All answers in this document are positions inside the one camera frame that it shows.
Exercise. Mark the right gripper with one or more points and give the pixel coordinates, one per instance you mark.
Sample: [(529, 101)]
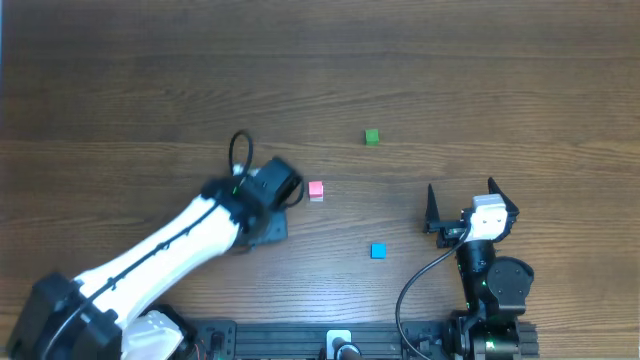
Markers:
[(450, 232)]

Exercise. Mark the blue cube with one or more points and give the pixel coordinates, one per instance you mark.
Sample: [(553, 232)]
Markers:
[(378, 251)]

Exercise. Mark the green cube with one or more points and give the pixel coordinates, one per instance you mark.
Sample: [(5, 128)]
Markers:
[(372, 137)]

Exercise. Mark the red cube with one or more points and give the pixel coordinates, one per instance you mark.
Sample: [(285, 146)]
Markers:
[(315, 189)]

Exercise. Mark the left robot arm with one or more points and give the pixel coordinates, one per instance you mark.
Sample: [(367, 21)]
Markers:
[(165, 255)]

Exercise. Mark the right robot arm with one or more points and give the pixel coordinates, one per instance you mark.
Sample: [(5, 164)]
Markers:
[(505, 285)]

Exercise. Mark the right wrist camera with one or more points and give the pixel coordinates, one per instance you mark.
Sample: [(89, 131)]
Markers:
[(488, 217)]

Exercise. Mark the mounting rail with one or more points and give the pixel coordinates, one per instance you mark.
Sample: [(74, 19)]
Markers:
[(280, 342)]

